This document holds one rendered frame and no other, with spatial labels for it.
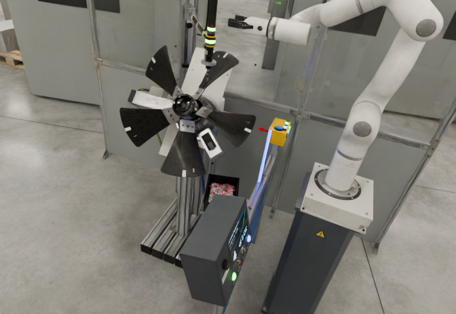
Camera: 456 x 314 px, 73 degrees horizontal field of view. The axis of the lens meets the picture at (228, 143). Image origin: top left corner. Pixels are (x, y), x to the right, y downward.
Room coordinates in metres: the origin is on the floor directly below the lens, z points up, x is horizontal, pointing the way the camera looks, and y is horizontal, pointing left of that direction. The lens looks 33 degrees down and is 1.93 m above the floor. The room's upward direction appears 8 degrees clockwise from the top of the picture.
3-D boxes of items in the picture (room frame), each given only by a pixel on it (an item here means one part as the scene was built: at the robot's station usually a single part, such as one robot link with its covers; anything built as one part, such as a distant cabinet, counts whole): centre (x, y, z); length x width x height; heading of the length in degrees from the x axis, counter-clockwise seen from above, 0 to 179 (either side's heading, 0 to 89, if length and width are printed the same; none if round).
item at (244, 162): (2.08, -0.06, 0.50); 2.59 x 0.03 x 0.91; 74
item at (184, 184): (1.53, 0.24, 0.46); 0.09 x 0.05 x 0.91; 74
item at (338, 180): (1.16, -0.54, 1.12); 0.19 x 0.19 x 0.18
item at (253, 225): (1.19, -0.18, 0.45); 0.82 x 0.02 x 0.66; 164
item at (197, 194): (1.75, 0.18, 0.58); 0.09 x 0.05 x 1.15; 74
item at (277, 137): (1.57, -0.29, 1.02); 0.16 x 0.10 x 0.11; 164
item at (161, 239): (1.62, 0.21, 0.04); 0.62 x 0.45 x 0.08; 164
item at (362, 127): (1.13, -0.53, 1.33); 0.19 x 0.12 x 0.24; 159
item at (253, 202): (1.19, -0.18, 0.82); 0.90 x 0.04 x 0.08; 164
